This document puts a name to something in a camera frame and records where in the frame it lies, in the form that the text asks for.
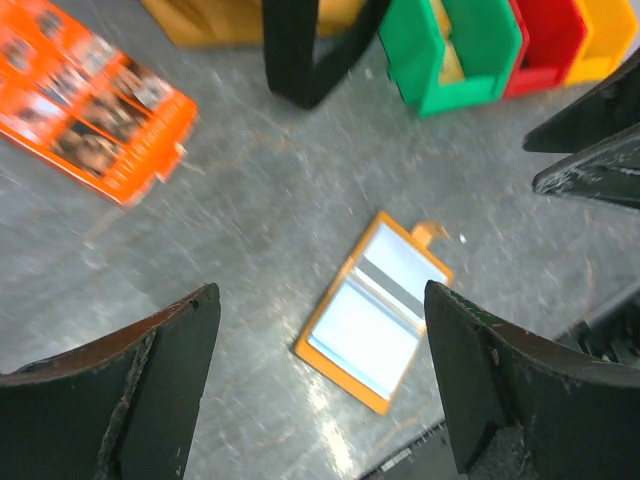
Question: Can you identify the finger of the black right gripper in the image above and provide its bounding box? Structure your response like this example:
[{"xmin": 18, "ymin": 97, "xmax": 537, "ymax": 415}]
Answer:
[
  {"xmin": 523, "ymin": 51, "xmax": 639, "ymax": 153},
  {"xmin": 532, "ymin": 124, "xmax": 639, "ymax": 209}
]

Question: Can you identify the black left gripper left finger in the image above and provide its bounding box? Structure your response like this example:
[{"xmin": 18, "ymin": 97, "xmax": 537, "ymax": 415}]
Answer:
[{"xmin": 1, "ymin": 283, "xmax": 221, "ymax": 479}]

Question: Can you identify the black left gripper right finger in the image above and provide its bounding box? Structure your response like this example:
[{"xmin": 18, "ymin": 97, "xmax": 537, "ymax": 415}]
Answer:
[{"xmin": 424, "ymin": 281, "xmax": 639, "ymax": 479}]

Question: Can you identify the mustard leather card holder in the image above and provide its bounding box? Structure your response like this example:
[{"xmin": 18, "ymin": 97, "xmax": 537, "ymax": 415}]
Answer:
[{"xmin": 294, "ymin": 211, "xmax": 454, "ymax": 415}]

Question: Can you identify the gold VIP card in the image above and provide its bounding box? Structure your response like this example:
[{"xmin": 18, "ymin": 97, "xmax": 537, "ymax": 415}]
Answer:
[{"xmin": 431, "ymin": 0, "xmax": 465, "ymax": 84}]

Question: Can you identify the yellow plastic bin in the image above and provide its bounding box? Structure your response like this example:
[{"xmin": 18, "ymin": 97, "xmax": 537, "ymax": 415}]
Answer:
[{"xmin": 564, "ymin": 0, "xmax": 639, "ymax": 86}]

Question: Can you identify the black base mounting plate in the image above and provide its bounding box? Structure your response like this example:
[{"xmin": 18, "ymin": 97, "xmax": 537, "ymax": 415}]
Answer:
[{"xmin": 363, "ymin": 292, "xmax": 639, "ymax": 479}]

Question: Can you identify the red plastic bin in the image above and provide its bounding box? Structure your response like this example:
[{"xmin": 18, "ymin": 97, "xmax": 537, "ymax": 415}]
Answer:
[{"xmin": 503, "ymin": 0, "xmax": 588, "ymax": 98}]

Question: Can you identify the green plastic bin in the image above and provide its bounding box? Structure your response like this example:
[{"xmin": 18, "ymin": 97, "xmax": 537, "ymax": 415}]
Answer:
[{"xmin": 379, "ymin": 0, "xmax": 523, "ymax": 116}]

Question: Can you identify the orange screw assortment box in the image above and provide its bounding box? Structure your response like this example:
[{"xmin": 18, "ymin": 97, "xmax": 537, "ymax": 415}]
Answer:
[{"xmin": 1, "ymin": 1, "xmax": 198, "ymax": 206}]

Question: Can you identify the tan canvas tote bag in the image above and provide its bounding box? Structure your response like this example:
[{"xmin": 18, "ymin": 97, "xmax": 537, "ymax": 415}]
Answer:
[{"xmin": 142, "ymin": 1, "xmax": 390, "ymax": 110}]

